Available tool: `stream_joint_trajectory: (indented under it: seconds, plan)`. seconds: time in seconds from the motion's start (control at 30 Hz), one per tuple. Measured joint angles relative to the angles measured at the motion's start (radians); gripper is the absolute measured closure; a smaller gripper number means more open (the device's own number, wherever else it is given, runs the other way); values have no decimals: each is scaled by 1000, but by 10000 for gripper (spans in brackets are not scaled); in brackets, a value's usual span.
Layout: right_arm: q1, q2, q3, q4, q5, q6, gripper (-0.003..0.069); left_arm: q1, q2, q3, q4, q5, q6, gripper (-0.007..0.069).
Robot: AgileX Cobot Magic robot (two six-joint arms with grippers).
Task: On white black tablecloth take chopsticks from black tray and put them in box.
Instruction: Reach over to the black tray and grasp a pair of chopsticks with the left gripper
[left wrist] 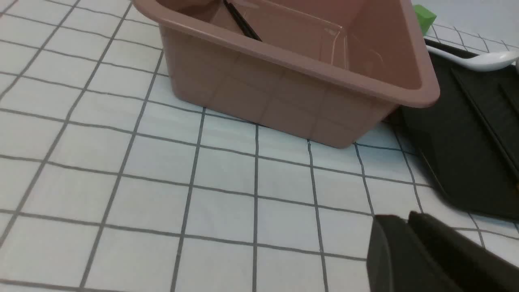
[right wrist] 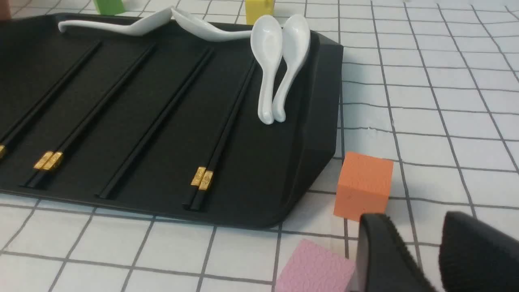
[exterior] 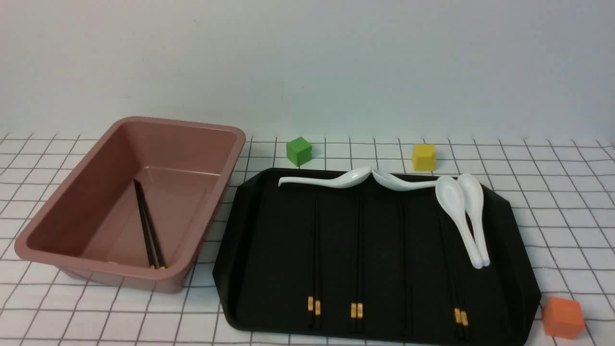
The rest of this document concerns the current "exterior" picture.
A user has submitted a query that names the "white spoon right outer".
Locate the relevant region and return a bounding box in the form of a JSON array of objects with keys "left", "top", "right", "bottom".
[{"left": 457, "top": 173, "right": 491, "bottom": 267}]

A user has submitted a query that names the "white spoon centre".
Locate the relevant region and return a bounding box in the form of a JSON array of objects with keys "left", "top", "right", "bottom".
[{"left": 371, "top": 169, "right": 436, "bottom": 191}]

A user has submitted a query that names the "white spoon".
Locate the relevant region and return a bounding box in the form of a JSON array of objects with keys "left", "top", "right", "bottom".
[
  {"left": 457, "top": 173, "right": 491, "bottom": 267},
  {"left": 371, "top": 169, "right": 436, "bottom": 191},
  {"left": 278, "top": 166, "right": 372, "bottom": 189},
  {"left": 435, "top": 176, "right": 483, "bottom": 269}
]

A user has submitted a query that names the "black chopstick in bin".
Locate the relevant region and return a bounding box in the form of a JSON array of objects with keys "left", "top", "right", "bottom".
[
  {"left": 133, "top": 179, "right": 156, "bottom": 269},
  {"left": 137, "top": 180, "right": 167, "bottom": 270}
]

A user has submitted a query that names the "orange cube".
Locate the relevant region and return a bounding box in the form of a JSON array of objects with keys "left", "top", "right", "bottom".
[{"left": 542, "top": 297, "right": 585, "bottom": 340}]

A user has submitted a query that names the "black chopstick in bin right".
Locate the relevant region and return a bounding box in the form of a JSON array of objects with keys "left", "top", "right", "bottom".
[{"left": 137, "top": 180, "right": 167, "bottom": 270}]

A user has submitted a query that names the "white spoon right inner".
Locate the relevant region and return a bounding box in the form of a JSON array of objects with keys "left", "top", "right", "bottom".
[{"left": 435, "top": 176, "right": 483, "bottom": 269}]

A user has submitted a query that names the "yellow cube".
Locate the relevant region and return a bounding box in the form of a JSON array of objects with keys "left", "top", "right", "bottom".
[{"left": 411, "top": 144, "right": 437, "bottom": 172}]

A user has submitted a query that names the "pink plastic bin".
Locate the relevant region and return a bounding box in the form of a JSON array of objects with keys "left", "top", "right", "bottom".
[{"left": 15, "top": 117, "right": 246, "bottom": 293}]

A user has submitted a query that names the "white spoon far left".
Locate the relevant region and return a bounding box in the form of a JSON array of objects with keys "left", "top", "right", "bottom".
[{"left": 278, "top": 166, "right": 372, "bottom": 189}]

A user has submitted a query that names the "gold-banded black chopstick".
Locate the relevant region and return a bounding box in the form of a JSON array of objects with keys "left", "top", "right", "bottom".
[
  {"left": 437, "top": 211, "right": 465, "bottom": 340},
  {"left": 351, "top": 197, "right": 362, "bottom": 334},
  {"left": 308, "top": 194, "right": 318, "bottom": 330},
  {"left": 356, "top": 197, "right": 365, "bottom": 333},
  {"left": 443, "top": 217, "right": 470, "bottom": 343},
  {"left": 314, "top": 195, "right": 321, "bottom": 330}
]

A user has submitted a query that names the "black plastic tray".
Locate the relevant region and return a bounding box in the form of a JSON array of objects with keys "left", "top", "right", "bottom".
[{"left": 212, "top": 167, "right": 541, "bottom": 346}]

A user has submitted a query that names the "black chopstick in bin left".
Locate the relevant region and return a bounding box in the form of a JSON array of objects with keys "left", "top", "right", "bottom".
[{"left": 133, "top": 179, "right": 156, "bottom": 269}]

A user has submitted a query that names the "green cube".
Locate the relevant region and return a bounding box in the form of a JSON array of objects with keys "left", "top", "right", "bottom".
[{"left": 286, "top": 136, "right": 312, "bottom": 167}]

